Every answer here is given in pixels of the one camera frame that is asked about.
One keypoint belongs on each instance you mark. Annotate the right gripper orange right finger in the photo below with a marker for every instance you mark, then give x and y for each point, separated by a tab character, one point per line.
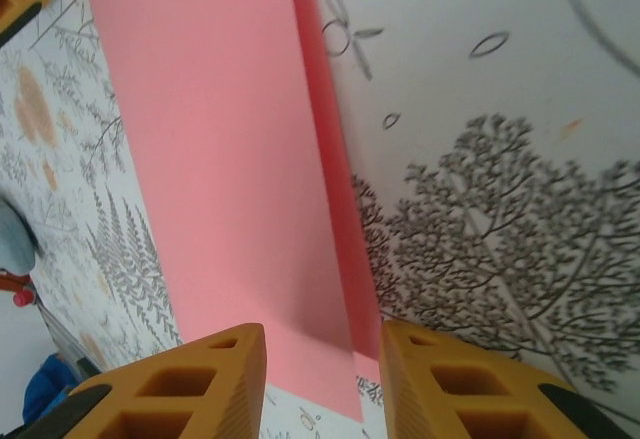
475	394

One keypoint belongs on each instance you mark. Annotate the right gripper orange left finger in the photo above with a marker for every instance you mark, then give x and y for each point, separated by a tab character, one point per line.
200	384

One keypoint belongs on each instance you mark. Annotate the pink cloth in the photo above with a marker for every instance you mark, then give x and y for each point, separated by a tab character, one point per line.
215	159

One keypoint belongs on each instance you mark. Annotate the floral print table mat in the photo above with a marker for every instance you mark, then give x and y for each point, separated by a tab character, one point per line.
500	109

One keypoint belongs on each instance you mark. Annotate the blue cloth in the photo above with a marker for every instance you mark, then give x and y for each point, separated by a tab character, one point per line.
45	389

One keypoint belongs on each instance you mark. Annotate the aluminium side rail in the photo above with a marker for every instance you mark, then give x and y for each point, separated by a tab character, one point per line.
65	339

